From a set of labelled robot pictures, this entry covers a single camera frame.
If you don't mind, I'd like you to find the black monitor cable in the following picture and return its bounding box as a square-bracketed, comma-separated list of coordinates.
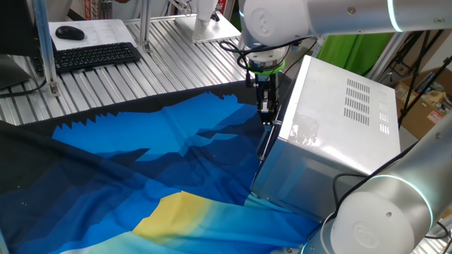
[0, 78, 49, 99]

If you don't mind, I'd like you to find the black computer keyboard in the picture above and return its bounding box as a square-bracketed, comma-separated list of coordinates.
[31, 42, 143, 75]

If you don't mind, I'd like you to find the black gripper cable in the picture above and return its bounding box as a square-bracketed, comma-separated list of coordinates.
[218, 36, 319, 90]

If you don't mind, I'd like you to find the aluminium frame post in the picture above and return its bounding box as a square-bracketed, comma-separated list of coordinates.
[138, 0, 153, 54]
[31, 0, 61, 97]

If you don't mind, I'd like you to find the flat metal base plate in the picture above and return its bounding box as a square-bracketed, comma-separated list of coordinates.
[174, 12, 243, 44]

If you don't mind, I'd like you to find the black tripod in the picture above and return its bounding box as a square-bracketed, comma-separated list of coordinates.
[388, 30, 452, 128]

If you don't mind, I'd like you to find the black computer monitor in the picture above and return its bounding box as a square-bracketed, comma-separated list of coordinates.
[0, 0, 40, 91]

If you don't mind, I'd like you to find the white paper sheet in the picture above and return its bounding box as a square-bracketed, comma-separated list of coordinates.
[48, 18, 138, 52]

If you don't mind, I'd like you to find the brown cardboard box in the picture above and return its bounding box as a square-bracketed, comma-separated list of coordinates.
[394, 68, 452, 140]

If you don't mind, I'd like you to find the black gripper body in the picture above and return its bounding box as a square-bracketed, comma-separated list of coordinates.
[254, 72, 280, 105]

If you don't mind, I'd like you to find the black computer mouse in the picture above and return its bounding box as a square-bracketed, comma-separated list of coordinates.
[55, 25, 85, 41]

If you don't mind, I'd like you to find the white stand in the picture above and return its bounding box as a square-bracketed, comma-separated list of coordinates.
[195, 0, 220, 33]

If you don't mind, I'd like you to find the green fabric backdrop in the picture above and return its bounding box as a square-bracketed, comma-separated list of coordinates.
[317, 32, 395, 77]

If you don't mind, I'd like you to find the silver microwave door handle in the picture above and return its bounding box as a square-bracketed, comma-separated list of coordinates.
[256, 121, 283, 162]

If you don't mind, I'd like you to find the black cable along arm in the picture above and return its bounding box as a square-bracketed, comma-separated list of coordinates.
[307, 139, 421, 243]

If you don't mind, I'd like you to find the slanted aluminium profile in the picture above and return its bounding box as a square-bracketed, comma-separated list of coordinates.
[367, 32, 410, 81]

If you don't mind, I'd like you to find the silver Galanz microwave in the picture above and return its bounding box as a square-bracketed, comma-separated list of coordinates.
[250, 54, 402, 223]

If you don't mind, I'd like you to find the horizontal aluminium rail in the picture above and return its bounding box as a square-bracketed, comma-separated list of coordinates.
[121, 13, 198, 25]

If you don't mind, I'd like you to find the blue mountain print cloth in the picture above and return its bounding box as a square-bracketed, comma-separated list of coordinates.
[0, 72, 321, 254]

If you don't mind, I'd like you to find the green wrist adapter ring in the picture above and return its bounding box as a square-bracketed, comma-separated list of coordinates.
[246, 58, 287, 76]

